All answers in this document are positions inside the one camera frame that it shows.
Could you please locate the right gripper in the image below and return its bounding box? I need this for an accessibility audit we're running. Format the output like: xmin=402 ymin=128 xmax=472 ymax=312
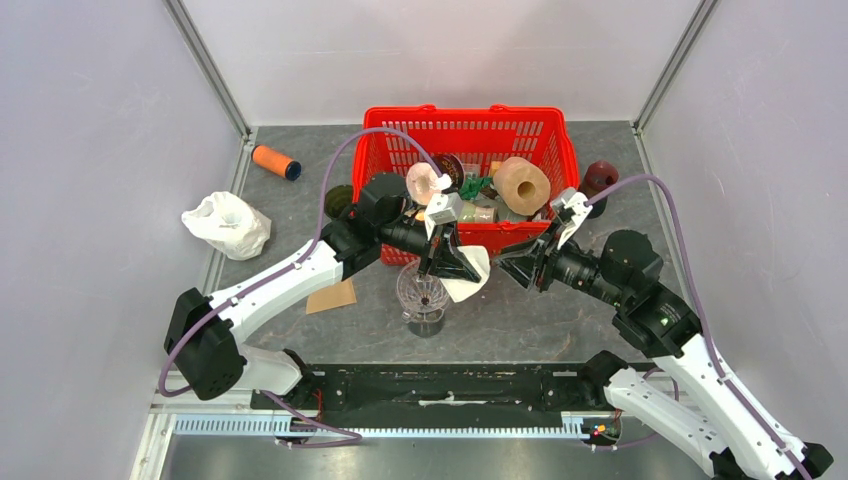
xmin=490 ymin=214 xmax=628 ymax=306

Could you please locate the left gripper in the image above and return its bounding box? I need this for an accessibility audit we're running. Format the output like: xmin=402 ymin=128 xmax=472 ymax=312
xmin=378 ymin=215 xmax=480 ymax=284

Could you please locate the white paper coffee filter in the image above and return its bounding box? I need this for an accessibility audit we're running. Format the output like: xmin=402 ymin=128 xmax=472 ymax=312
xmin=439 ymin=245 xmax=491 ymax=303

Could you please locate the clear glass dripper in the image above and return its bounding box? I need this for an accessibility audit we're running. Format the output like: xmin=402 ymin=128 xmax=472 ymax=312
xmin=396 ymin=260 xmax=451 ymax=321

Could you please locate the brown paper coffee filter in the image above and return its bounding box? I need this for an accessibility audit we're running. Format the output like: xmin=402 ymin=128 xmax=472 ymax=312
xmin=305 ymin=279 xmax=357 ymax=315

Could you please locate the dark green glass dripper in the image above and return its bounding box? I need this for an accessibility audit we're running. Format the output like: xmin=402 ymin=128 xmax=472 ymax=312
xmin=323 ymin=185 xmax=354 ymax=219

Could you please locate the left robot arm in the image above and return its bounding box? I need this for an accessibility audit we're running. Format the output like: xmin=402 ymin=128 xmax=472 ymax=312
xmin=158 ymin=173 xmax=491 ymax=409

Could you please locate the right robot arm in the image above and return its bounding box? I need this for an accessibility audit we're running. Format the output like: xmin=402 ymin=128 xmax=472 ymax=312
xmin=496 ymin=189 xmax=833 ymax=479

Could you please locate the green lotion bottle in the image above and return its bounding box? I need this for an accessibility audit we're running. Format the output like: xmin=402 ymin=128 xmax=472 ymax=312
xmin=458 ymin=201 xmax=497 ymax=224

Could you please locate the brown toilet paper roll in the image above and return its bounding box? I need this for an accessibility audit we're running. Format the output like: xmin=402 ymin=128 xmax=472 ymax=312
xmin=492 ymin=156 xmax=551 ymax=216

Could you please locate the green crumpled wrapper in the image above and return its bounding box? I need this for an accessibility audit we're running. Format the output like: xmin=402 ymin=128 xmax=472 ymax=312
xmin=458 ymin=177 xmax=492 ymax=201

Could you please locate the red plastic shopping basket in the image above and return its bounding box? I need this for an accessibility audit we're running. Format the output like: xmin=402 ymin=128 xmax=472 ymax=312
xmin=352 ymin=105 xmax=580 ymax=257

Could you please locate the orange cylinder with blue cap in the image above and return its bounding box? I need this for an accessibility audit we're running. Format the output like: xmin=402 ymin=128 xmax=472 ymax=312
xmin=251 ymin=145 xmax=302 ymax=181

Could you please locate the white plastic bag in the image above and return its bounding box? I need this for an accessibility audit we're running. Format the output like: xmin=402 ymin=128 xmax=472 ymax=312
xmin=181 ymin=191 xmax=272 ymax=261

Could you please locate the black mounting rail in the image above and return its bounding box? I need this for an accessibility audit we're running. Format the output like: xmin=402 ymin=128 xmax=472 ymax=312
xmin=281 ymin=362 xmax=613 ymax=429

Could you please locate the white cable duct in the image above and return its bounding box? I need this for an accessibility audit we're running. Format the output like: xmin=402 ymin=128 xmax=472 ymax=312
xmin=173 ymin=414 xmax=590 ymax=441

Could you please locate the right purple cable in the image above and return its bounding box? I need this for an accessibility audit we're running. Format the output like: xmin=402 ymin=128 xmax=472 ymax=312
xmin=586 ymin=173 xmax=813 ymax=480

